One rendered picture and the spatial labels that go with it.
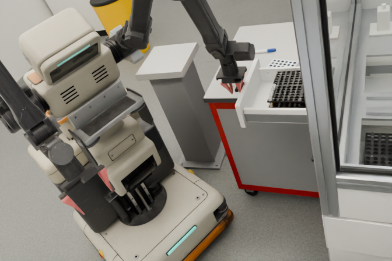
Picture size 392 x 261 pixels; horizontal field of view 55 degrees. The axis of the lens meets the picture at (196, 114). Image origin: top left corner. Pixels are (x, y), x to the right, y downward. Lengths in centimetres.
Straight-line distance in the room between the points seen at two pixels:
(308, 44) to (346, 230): 51
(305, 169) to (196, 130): 71
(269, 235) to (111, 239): 80
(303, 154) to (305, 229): 43
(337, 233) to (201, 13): 66
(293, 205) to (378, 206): 127
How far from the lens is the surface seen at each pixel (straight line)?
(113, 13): 375
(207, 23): 111
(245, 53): 127
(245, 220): 213
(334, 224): 98
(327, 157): 79
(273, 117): 133
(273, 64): 170
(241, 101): 132
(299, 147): 177
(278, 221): 209
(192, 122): 221
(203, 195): 193
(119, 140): 146
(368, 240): 101
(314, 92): 68
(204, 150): 237
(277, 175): 196
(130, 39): 125
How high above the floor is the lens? 173
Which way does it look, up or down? 37 degrees down
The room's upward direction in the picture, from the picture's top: 21 degrees counter-clockwise
